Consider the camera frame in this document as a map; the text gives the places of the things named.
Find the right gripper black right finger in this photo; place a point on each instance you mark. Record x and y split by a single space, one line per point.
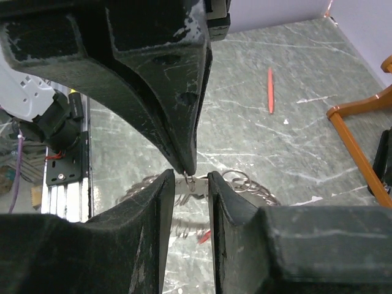
299 249

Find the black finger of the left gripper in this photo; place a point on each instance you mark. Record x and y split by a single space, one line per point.
147 61

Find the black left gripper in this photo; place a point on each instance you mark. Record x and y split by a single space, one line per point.
218 18

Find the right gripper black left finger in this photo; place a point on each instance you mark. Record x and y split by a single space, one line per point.
122 250

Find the round metal keyring disc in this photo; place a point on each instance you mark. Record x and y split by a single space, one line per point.
236 182

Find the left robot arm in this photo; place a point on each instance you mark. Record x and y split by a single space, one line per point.
42 112

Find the red key tag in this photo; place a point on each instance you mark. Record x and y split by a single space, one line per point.
204 236

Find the orange red pen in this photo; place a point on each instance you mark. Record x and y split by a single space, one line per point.
270 91

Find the wooden shelf rack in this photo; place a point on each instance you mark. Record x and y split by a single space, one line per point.
362 113

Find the black object on rack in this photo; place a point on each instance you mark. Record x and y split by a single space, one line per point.
382 161

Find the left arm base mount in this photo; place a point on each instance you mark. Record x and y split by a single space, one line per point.
72 167

